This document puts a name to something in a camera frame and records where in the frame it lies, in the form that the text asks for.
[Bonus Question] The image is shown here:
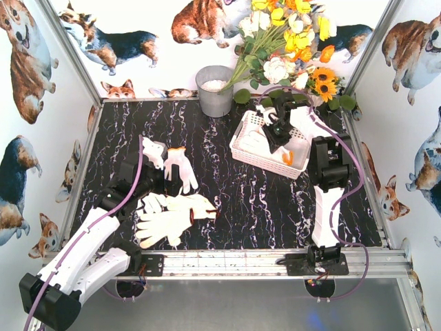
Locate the grey metal bucket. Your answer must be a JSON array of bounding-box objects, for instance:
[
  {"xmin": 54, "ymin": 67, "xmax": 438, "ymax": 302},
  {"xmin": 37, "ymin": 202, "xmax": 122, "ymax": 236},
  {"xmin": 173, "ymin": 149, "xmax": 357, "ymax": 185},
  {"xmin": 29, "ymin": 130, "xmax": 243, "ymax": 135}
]
[{"xmin": 195, "ymin": 66, "xmax": 234, "ymax": 118}]

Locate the cream leather glove rear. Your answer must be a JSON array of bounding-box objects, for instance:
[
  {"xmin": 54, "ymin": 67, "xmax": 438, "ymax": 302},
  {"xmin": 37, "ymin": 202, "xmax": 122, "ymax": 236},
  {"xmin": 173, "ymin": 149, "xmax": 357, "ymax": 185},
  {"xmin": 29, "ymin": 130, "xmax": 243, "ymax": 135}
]
[{"xmin": 165, "ymin": 194, "xmax": 220, "ymax": 219}]

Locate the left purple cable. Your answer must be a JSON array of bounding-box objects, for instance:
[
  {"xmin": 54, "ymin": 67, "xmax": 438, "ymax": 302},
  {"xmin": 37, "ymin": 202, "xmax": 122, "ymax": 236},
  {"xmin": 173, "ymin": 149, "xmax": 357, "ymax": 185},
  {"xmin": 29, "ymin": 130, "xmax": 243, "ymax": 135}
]
[{"xmin": 23, "ymin": 134, "xmax": 144, "ymax": 331}]

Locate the yellow dotted knit glove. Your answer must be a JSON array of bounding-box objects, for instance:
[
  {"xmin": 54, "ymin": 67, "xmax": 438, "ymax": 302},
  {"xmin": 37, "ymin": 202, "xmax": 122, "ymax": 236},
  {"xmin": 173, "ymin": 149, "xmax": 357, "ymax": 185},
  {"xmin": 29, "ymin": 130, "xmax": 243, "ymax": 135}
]
[{"xmin": 238, "ymin": 129, "xmax": 294, "ymax": 166}]

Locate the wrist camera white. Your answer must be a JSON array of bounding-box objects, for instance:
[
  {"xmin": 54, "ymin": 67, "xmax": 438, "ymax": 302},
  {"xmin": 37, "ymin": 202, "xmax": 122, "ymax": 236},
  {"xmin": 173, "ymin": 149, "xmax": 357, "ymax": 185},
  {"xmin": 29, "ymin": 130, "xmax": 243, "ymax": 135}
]
[
  {"xmin": 256, "ymin": 105, "xmax": 278, "ymax": 126},
  {"xmin": 143, "ymin": 137, "xmax": 167, "ymax": 170}
]

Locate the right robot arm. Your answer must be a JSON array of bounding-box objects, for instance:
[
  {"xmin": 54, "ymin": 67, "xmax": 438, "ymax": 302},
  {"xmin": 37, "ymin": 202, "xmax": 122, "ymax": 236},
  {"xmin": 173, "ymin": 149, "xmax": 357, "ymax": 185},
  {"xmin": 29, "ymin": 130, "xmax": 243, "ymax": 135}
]
[{"xmin": 256, "ymin": 94, "xmax": 353, "ymax": 264}]

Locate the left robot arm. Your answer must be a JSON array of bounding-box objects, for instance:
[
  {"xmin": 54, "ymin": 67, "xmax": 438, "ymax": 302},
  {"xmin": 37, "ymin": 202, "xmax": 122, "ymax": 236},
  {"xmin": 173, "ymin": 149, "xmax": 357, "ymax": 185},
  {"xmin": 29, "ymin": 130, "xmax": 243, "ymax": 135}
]
[{"xmin": 19, "ymin": 161, "xmax": 182, "ymax": 330}]

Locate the artificial flower bouquet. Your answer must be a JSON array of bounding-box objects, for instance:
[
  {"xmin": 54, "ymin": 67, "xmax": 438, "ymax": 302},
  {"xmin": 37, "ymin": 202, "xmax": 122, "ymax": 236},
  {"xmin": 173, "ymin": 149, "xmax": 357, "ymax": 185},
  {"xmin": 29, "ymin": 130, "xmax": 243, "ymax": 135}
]
[{"xmin": 223, "ymin": 1, "xmax": 337, "ymax": 90}]

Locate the white plastic storage basket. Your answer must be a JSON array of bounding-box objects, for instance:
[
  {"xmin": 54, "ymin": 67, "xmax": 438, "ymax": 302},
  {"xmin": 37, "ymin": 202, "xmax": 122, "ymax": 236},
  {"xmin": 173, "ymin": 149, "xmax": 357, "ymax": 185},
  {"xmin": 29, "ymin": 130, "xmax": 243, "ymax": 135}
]
[{"xmin": 229, "ymin": 110, "xmax": 310, "ymax": 179}]

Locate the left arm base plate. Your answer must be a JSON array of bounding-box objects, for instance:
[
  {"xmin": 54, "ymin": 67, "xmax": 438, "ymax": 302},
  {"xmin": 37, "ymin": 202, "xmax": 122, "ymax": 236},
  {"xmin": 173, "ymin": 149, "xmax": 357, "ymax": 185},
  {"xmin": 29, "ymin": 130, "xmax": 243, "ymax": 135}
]
[{"xmin": 118, "ymin": 254, "xmax": 165, "ymax": 277}]

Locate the cream leather glove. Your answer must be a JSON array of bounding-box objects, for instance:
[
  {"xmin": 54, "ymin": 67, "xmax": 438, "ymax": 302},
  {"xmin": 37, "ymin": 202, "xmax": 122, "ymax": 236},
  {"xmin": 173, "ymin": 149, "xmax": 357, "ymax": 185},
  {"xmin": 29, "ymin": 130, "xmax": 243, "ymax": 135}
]
[
  {"xmin": 165, "ymin": 194, "xmax": 220, "ymax": 219},
  {"xmin": 135, "ymin": 208, "xmax": 194, "ymax": 249}
]

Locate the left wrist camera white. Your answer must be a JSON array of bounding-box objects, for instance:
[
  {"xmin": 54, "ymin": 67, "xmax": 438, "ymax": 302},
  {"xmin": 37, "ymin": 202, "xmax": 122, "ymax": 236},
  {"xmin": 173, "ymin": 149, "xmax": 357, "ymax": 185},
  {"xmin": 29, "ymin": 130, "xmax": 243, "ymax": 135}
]
[{"xmin": 143, "ymin": 137, "xmax": 167, "ymax": 170}]

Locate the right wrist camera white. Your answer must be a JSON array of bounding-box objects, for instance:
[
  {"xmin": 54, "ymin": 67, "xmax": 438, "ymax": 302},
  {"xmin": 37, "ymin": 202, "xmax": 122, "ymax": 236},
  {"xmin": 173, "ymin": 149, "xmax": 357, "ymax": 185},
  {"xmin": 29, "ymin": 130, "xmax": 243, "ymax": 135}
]
[{"xmin": 256, "ymin": 105, "xmax": 278, "ymax": 126}]

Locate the cream leather glove front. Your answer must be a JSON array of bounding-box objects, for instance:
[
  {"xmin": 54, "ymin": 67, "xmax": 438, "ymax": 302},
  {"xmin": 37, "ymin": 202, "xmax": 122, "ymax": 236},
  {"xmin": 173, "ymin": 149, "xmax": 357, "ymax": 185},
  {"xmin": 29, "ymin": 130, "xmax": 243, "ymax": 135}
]
[{"xmin": 135, "ymin": 208, "xmax": 194, "ymax": 249}]

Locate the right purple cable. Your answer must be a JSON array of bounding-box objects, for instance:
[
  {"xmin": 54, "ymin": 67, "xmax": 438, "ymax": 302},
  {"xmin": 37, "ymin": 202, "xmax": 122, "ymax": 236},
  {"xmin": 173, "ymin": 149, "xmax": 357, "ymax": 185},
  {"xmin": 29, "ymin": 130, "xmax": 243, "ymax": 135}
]
[{"xmin": 256, "ymin": 86, "xmax": 371, "ymax": 301}]

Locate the sunflower pot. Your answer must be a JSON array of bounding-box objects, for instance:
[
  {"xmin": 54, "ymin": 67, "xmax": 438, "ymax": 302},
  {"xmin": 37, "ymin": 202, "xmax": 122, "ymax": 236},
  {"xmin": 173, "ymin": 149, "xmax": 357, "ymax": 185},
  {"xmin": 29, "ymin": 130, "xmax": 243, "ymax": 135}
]
[{"xmin": 306, "ymin": 67, "xmax": 345, "ymax": 103}]

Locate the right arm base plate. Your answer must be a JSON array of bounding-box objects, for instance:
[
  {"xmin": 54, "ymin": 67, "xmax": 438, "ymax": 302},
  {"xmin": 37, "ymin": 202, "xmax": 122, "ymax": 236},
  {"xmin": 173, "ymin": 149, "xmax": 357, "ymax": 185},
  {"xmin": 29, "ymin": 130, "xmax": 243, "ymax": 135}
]
[{"xmin": 285, "ymin": 254, "xmax": 349, "ymax": 276}]

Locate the white knit glove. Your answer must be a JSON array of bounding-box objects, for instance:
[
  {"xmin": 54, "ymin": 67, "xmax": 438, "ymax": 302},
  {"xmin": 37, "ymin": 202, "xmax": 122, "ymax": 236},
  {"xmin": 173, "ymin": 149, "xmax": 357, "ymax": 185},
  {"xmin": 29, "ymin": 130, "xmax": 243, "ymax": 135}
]
[
  {"xmin": 136, "ymin": 192, "xmax": 167, "ymax": 216},
  {"xmin": 164, "ymin": 146, "xmax": 198, "ymax": 194}
]

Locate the purple cable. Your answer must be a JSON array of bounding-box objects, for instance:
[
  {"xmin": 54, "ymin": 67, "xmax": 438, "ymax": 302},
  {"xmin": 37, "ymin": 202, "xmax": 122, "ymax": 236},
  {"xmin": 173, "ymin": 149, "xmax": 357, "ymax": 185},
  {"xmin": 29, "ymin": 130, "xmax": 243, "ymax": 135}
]
[
  {"xmin": 23, "ymin": 134, "xmax": 144, "ymax": 331},
  {"xmin": 256, "ymin": 86, "xmax": 371, "ymax": 301}
]

